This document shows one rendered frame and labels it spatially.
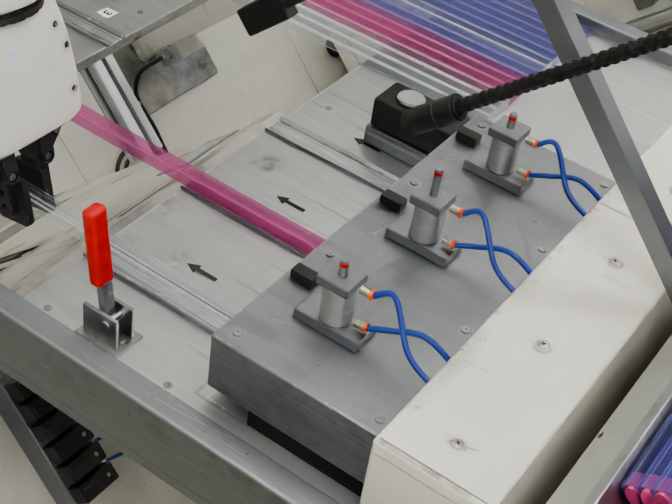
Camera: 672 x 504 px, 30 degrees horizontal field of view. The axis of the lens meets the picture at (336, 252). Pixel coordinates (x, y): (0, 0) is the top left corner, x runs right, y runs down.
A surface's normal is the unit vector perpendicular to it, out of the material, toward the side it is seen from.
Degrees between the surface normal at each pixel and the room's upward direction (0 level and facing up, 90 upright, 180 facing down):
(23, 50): 31
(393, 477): 90
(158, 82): 0
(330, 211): 48
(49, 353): 90
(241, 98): 0
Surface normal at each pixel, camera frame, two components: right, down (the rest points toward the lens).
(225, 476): -0.57, 0.48
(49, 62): 0.82, 0.32
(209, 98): 0.69, -0.17
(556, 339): 0.12, -0.75
